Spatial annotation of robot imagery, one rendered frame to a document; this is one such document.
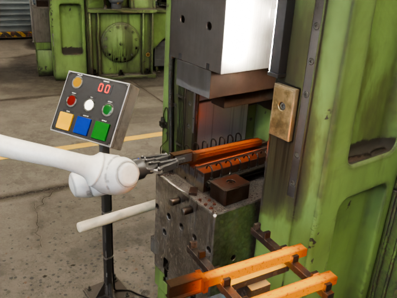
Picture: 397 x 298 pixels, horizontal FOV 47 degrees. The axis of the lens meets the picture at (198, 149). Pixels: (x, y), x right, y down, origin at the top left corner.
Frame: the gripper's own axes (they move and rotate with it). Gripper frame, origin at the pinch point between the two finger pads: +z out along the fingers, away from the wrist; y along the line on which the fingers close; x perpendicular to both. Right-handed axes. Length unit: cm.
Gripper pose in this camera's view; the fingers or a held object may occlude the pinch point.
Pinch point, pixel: (181, 157)
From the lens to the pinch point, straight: 165.2
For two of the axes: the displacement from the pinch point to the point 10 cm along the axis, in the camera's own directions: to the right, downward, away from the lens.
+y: 5.8, 3.5, -7.3
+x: 0.4, -9.1, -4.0
